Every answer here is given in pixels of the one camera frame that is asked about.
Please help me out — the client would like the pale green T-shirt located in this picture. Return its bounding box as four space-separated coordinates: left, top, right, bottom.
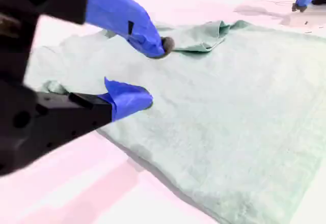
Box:
24 19 326 224

